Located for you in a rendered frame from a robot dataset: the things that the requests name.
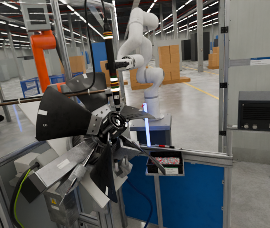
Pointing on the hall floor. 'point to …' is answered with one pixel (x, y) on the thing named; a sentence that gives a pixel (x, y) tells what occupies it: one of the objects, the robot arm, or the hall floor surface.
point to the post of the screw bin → (158, 201)
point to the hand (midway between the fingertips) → (111, 65)
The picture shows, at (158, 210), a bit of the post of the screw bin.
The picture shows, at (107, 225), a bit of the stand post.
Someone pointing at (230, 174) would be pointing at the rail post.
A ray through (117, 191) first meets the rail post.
